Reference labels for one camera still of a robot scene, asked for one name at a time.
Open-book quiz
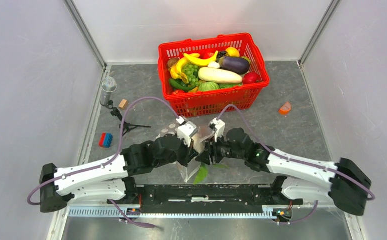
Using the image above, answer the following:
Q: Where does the red blue toy brick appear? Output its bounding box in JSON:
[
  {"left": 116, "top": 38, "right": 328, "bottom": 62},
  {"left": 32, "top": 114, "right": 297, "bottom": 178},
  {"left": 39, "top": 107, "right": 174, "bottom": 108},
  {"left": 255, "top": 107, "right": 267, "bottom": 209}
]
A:
[{"left": 98, "top": 132, "right": 114, "bottom": 148}]

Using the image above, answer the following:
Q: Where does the red plastic basket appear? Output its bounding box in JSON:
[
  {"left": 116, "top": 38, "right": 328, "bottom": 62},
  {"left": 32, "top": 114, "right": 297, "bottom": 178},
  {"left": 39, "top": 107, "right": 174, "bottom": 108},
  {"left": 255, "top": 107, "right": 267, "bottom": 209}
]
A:
[{"left": 158, "top": 33, "right": 271, "bottom": 117}]

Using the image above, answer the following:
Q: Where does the black mini tripod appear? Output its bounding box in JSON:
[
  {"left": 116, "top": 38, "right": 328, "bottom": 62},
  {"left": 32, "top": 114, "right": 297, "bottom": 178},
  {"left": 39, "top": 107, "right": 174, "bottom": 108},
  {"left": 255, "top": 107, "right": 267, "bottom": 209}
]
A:
[{"left": 106, "top": 100, "right": 152, "bottom": 137}]

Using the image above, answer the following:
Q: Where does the orange slice toy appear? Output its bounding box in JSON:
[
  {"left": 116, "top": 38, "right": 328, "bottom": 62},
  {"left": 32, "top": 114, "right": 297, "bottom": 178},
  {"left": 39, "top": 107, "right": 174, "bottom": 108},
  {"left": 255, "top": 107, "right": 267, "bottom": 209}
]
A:
[{"left": 278, "top": 101, "right": 292, "bottom": 115}]

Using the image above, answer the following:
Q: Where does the red apple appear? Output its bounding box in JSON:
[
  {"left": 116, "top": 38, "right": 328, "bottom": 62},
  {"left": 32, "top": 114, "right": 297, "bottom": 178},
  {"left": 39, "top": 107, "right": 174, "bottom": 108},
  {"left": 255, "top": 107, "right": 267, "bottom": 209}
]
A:
[{"left": 242, "top": 72, "right": 262, "bottom": 85}]

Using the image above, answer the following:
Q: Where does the small wooden block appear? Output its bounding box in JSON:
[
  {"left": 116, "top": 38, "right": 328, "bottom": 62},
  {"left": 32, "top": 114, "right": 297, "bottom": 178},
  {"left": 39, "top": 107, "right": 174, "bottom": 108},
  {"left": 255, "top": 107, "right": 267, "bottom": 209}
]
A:
[{"left": 118, "top": 99, "right": 129, "bottom": 111}]

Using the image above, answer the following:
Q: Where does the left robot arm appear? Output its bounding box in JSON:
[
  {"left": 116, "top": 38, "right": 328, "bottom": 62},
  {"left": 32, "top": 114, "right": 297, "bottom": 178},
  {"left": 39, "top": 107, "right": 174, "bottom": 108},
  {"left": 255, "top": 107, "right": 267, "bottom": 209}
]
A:
[{"left": 27, "top": 134, "right": 203, "bottom": 213}]

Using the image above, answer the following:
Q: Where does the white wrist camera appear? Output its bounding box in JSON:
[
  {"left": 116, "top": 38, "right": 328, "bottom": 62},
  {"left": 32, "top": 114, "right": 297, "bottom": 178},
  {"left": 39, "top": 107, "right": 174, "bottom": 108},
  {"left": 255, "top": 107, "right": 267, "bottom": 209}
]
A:
[
  {"left": 208, "top": 118, "right": 226, "bottom": 143},
  {"left": 176, "top": 116, "right": 198, "bottom": 147}
]

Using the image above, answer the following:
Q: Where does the green grape bunch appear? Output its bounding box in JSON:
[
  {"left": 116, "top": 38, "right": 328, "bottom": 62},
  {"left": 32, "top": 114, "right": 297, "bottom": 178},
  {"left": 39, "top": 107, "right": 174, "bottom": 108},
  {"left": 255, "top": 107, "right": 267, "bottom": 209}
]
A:
[{"left": 182, "top": 63, "right": 200, "bottom": 87}]

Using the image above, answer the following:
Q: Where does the clear zip top bag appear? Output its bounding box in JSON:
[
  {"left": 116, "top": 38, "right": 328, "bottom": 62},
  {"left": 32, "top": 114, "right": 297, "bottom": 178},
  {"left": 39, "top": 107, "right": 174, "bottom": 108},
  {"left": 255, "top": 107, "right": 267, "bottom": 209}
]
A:
[{"left": 157, "top": 123, "right": 216, "bottom": 184}]

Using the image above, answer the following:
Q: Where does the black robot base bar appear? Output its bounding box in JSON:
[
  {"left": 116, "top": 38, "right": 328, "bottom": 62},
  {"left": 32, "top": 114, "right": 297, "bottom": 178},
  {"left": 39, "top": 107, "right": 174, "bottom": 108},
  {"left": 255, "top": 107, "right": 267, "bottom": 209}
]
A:
[{"left": 118, "top": 184, "right": 304, "bottom": 214}]

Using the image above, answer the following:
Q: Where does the white long squash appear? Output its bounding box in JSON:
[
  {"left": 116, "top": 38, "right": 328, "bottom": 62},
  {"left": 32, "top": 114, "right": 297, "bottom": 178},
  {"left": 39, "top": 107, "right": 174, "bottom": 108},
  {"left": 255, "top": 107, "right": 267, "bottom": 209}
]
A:
[{"left": 198, "top": 67, "right": 243, "bottom": 84}]

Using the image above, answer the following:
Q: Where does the purple eggplant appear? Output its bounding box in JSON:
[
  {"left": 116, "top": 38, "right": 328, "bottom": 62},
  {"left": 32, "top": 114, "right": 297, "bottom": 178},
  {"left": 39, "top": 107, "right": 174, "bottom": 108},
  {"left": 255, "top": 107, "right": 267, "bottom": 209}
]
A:
[{"left": 218, "top": 56, "right": 251, "bottom": 75}]

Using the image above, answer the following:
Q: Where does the yellow lemon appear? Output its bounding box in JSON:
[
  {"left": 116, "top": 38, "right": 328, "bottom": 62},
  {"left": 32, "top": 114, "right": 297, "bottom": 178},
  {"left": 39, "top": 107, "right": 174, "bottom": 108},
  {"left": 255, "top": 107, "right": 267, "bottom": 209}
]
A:
[{"left": 225, "top": 47, "right": 241, "bottom": 57}]

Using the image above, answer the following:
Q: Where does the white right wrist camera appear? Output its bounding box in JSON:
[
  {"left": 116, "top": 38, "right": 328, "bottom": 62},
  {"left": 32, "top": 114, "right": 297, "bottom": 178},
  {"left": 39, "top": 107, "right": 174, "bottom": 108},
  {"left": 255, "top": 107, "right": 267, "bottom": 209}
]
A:
[{"left": 208, "top": 118, "right": 226, "bottom": 143}]

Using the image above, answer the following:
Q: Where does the yellow banana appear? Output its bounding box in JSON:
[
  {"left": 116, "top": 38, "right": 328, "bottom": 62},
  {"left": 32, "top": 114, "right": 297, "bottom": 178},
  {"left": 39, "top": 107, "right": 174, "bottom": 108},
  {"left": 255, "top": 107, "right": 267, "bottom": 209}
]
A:
[
  {"left": 183, "top": 50, "right": 219, "bottom": 67},
  {"left": 167, "top": 57, "right": 191, "bottom": 85}
]

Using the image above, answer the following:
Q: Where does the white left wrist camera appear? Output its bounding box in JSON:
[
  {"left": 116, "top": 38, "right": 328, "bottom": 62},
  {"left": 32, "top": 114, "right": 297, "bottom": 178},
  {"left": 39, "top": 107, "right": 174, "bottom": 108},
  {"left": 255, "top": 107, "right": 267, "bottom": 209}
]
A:
[{"left": 176, "top": 116, "right": 198, "bottom": 147}]

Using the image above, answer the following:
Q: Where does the dark green cucumber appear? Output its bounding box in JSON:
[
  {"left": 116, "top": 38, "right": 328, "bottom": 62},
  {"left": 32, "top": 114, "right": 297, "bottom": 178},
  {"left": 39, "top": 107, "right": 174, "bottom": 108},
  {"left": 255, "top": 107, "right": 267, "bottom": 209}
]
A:
[{"left": 168, "top": 78, "right": 196, "bottom": 92}]

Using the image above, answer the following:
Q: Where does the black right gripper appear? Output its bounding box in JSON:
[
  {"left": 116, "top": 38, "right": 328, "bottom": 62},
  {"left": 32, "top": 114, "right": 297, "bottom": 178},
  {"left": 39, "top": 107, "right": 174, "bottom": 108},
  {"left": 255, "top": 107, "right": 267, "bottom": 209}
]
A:
[{"left": 196, "top": 131, "right": 247, "bottom": 166}]

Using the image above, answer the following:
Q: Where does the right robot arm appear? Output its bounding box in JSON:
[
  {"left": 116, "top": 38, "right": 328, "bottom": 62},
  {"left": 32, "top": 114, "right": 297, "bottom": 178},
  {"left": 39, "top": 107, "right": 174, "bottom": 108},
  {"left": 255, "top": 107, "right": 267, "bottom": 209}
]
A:
[{"left": 193, "top": 128, "right": 374, "bottom": 216}]

